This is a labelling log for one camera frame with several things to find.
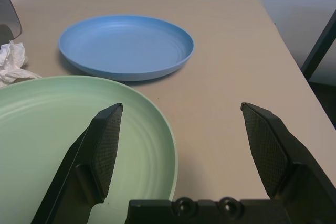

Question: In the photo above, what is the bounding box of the white tissue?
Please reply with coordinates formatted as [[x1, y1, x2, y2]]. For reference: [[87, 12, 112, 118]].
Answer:
[[0, 39, 43, 88]]

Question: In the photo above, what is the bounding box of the blue plastic plate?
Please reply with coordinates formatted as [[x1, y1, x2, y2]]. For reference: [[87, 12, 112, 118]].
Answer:
[[58, 15, 196, 82]]

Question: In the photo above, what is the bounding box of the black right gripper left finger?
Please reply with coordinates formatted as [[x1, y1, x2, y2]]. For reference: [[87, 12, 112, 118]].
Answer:
[[31, 102, 123, 224]]

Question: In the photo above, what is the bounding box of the light green plastic plate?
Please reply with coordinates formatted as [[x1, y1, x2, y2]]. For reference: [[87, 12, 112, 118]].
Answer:
[[0, 75, 179, 224]]

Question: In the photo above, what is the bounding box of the grey glasses case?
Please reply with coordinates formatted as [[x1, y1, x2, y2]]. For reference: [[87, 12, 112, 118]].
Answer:
[[0, 0, 22, 44]]

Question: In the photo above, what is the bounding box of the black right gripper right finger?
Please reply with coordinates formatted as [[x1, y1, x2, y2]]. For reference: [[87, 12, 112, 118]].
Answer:
[[240, 102, 336, 224]]

